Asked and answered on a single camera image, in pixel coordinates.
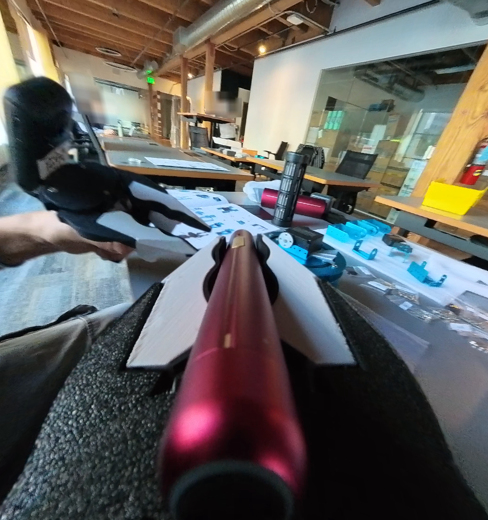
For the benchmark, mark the wooden desk with chairs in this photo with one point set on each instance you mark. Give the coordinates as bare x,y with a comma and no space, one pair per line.
341,176

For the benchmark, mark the printed instruction booklet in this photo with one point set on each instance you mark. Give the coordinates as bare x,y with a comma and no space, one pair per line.
227,211

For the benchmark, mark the thin wooden post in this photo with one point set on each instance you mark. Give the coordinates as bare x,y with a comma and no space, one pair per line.
210,77
184,101

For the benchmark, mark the black office chair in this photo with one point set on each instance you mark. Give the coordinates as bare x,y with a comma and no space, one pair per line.
355,164
279,149

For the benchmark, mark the black ribbed cylinder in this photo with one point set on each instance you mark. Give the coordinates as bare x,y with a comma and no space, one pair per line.
289,191

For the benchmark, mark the blue metal u bracket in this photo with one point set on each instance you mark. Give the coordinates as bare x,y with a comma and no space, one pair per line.
363,251

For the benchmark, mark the wooden support pillar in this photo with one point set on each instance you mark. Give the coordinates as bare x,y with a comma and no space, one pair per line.
467,105

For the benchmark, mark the blue metal brackets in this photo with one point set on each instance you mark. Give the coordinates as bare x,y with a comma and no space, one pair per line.
463,268

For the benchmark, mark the yellow plastic bin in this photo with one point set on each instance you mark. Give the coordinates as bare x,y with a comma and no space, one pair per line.
455,199

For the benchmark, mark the wooden side desk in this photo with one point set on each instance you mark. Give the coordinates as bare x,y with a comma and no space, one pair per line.
451,221

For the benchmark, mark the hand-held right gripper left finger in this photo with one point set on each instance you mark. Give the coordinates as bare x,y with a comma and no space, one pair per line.
174,308

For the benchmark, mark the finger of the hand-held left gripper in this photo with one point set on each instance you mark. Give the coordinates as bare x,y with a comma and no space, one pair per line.
130,227
162,199

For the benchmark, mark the tall standing desk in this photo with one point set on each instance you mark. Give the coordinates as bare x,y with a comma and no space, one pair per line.
211,118

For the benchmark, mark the pile of small screw bags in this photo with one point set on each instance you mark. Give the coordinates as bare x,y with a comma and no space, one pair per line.
426,313

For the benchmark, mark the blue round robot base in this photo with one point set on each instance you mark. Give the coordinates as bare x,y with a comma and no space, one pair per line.
329,264

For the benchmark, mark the person's trouser leg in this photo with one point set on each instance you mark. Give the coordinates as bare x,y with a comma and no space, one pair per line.
24,365

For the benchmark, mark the grey desk with paper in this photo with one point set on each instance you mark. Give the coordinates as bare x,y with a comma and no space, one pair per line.
179,172

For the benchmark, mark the person's left forearm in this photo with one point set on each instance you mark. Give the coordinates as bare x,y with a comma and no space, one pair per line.
20,239

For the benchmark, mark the dark jacket on chair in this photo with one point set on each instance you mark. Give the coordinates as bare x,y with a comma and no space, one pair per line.
311,154

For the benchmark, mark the red metal cylinder case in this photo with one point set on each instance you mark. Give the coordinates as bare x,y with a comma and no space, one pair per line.
318,205

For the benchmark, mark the red fire extinguisher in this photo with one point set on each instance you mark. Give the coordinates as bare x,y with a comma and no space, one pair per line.
477,162

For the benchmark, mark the red electric screwdriver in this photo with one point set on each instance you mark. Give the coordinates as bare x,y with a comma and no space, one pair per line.
231,365

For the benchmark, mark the black servo motor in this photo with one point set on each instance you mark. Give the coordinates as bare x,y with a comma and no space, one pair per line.
305,239
396,240

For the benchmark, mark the person's left hand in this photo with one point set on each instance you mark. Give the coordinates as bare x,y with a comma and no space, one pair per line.
105,251

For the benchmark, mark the silver ventilation duct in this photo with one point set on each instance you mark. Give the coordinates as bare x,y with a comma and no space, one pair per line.
227,20

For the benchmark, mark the white printed paper sheet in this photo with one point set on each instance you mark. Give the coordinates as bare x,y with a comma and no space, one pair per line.
183,163

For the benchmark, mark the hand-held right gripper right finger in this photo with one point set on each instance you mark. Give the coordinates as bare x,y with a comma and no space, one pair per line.
309,321

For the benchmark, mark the glass partition wall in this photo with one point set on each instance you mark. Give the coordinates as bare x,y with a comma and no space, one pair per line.
390,118

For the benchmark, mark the white plastic bag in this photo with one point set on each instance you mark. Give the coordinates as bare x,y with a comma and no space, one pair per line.
254,191

